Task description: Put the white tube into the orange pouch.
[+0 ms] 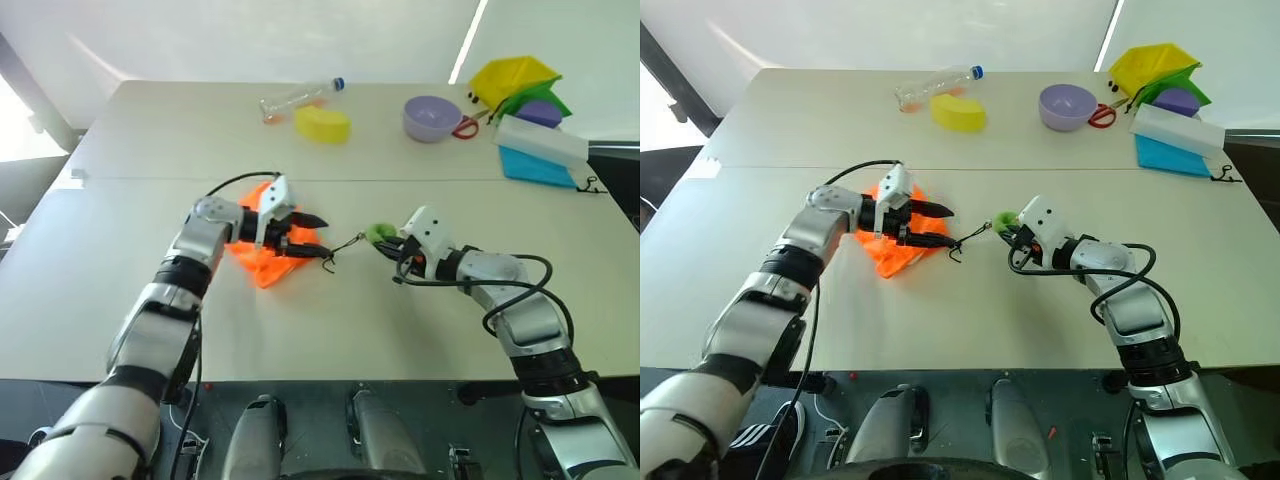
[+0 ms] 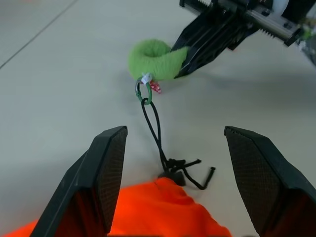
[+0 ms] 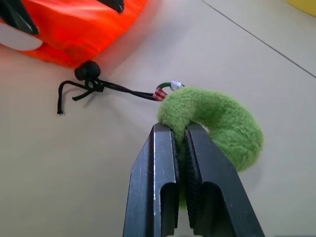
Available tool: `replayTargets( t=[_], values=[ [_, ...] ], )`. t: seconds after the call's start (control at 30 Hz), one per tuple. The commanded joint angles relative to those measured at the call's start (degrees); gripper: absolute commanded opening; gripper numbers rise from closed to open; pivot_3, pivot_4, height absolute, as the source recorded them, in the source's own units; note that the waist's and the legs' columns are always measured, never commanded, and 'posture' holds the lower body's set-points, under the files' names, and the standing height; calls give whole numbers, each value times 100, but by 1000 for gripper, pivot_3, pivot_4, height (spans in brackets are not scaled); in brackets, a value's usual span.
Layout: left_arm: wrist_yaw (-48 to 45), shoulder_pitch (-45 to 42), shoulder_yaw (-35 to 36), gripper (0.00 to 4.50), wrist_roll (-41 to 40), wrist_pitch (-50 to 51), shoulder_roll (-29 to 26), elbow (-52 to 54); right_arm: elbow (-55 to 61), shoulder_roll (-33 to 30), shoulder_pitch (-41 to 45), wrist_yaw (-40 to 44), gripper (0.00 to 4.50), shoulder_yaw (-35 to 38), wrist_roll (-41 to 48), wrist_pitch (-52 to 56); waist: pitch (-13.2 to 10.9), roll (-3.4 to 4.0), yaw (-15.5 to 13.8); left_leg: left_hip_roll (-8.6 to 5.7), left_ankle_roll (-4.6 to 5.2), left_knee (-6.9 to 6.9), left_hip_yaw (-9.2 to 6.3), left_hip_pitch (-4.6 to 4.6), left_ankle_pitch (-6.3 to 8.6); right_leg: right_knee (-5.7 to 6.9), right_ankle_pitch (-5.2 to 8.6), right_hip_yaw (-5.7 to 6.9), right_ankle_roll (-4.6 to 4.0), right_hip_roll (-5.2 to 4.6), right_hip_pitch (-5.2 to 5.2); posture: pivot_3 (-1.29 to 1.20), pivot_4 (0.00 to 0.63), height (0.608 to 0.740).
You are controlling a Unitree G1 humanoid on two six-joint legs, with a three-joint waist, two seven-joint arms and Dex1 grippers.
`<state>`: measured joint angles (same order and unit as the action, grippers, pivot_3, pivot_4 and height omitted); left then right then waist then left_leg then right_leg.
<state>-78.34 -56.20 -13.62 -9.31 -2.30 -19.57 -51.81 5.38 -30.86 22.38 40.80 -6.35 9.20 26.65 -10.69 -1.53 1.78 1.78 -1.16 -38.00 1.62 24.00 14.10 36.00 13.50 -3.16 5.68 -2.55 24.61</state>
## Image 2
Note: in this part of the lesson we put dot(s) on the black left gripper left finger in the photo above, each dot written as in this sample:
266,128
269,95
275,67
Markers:
98,168

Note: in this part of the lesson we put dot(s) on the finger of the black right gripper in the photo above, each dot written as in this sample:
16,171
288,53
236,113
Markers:
197,33
209,49

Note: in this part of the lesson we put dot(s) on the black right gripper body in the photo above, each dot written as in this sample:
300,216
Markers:
269,21

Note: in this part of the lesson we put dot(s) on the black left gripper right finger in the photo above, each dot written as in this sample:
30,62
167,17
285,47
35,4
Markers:
266,177

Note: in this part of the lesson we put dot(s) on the fuzzy green plush pouch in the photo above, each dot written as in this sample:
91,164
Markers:
148,63

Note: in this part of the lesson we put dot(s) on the orange fabric pouch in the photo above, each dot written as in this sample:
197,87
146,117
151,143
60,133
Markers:
160,212

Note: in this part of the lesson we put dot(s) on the red dotted fabric tag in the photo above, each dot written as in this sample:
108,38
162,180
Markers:
156,87

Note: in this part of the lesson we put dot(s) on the small white tag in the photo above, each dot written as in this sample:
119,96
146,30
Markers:
146,78

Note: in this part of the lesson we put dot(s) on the green carabiner clip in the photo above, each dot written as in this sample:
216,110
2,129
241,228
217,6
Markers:
149,95

